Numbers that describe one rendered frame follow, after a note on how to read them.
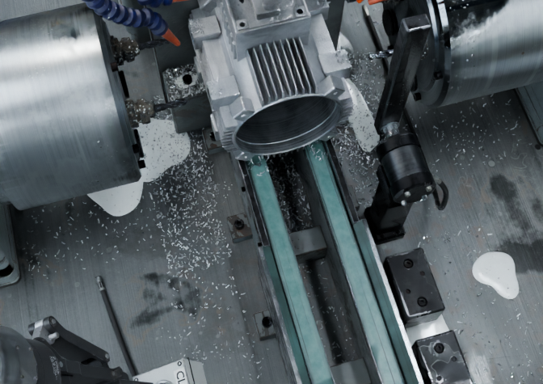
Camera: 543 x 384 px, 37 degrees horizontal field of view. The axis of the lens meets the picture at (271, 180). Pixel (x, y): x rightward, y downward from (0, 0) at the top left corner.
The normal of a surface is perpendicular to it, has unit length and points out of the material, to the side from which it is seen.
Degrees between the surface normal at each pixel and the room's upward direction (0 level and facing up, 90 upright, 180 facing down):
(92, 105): 36
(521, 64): 77
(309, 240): 0
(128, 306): 0
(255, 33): 90
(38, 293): 0
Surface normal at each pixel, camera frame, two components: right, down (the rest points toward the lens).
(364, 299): 0.01, -0.40
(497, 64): 0.26, 0.68
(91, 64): 0.07, -0.19
